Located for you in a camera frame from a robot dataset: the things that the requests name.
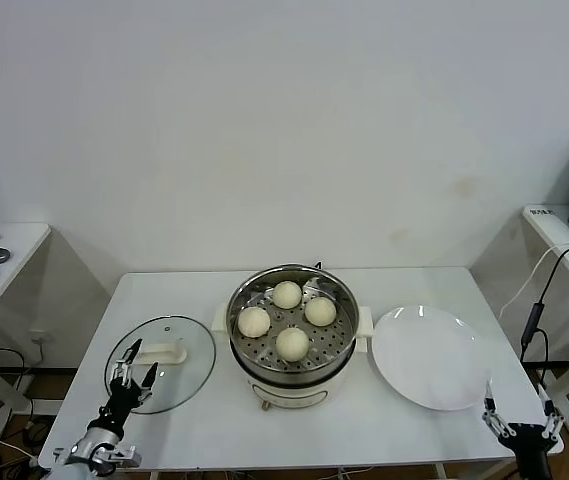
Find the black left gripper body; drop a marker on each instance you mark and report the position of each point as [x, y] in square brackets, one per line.
[121, 400]

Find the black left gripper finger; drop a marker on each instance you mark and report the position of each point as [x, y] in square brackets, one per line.
[149, 382]
[121, 372]

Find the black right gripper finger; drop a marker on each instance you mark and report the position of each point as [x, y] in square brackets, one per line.
[554, 417]
[490, 410]

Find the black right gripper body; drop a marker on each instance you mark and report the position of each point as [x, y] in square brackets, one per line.
[531, 442]

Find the white steamed baozi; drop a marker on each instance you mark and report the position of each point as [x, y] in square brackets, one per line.
[320, 311]
[254, 321]
[286, 294]
[292, 344]

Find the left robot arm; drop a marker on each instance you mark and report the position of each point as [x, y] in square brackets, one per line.
[96, 440]

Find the steel perforated steamer basket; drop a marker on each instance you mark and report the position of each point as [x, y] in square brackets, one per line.
[294, 371]

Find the white round plate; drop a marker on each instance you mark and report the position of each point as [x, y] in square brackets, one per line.
[429, 360]

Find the white electric cooker base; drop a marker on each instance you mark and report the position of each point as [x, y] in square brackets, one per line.
[289, 395]

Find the white side table with mouse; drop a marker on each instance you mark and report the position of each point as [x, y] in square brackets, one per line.
[19, 250]

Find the white side table with label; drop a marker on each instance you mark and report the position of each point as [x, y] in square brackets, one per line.
[554, 230]

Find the small printed label sticker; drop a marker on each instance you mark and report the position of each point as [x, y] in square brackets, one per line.
[541, 211]

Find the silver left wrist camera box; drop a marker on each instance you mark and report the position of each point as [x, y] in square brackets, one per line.
[121, 457]

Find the white wall outlet with plug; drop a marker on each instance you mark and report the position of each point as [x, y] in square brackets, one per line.
[39, 339]

